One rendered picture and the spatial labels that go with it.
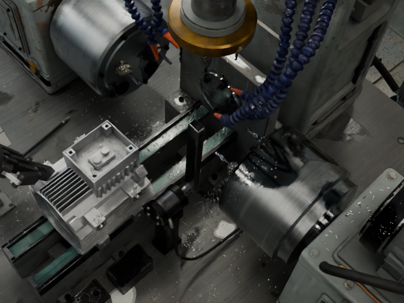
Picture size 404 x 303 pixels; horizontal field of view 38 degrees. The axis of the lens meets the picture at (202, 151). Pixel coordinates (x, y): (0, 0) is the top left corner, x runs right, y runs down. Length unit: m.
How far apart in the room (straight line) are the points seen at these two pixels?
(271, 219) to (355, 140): 0.60
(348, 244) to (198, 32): 0.49
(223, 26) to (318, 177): 0.35
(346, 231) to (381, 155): 0.59
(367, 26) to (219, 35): 0.42
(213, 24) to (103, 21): 0.37
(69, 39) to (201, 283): 0.67
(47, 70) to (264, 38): 0.62
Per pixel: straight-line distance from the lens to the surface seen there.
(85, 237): 1.26
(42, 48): 1.63
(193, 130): 1.14
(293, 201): 1.19
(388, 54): 2.52
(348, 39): 1.41
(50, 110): 1.74
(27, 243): 1.42
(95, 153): 1.26
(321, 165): 1.24
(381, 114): 1.82
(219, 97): 1.48
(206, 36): 1.17
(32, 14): 1.55
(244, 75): 1.36
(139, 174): 1.27
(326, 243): 1.16
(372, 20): 1.47
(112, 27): 1.43
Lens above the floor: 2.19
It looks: 58 degrees down
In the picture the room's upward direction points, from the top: 6 degrees clockwise
